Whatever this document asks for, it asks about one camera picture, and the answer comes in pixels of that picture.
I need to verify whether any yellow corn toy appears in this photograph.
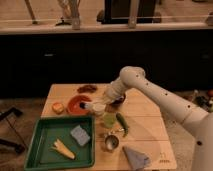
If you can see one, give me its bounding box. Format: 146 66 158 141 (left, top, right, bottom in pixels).
53 139 75 160

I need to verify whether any wooden folding table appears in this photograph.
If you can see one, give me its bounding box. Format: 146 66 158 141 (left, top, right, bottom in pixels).
40 82 178 171

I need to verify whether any grey folded cloth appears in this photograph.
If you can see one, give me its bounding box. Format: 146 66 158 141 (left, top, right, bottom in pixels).
123 146 151 171

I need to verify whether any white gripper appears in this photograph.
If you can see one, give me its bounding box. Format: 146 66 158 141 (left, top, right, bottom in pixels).
102 78 128 104

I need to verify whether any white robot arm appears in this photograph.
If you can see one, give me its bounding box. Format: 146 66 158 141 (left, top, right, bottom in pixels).
103 66 213 171

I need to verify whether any metal measuring cup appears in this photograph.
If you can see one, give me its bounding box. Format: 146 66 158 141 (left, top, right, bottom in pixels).
103 129 123 151

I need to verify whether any dark brown bowl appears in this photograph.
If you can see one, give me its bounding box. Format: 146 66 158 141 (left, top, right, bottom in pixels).
110 94 126 106

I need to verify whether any dark red meat toy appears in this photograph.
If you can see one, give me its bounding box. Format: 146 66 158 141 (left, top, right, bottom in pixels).
77 84 97 93

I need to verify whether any orange bread toy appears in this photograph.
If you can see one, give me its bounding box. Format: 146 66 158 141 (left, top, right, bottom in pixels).
52 102 64 114

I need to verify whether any white paper cup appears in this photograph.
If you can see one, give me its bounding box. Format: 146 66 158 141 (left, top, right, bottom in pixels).
92 103 106 116

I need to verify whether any black chair base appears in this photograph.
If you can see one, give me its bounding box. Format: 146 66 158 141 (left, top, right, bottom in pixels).
0 106 26 154

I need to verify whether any green plastic cup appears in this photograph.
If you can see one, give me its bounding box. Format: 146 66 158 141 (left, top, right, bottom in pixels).
103 113 116 128

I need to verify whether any blue sponge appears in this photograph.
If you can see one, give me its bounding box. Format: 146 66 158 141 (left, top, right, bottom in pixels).
70 125 90 146

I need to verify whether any green plastic tray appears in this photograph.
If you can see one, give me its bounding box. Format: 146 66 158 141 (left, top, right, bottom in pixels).
24 116 95 171

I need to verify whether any green pepper toy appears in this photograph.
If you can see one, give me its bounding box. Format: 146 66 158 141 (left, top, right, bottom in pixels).
116 113 129 137

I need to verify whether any orange bowl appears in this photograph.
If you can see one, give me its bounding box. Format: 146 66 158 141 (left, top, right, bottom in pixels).
67 95 91 115

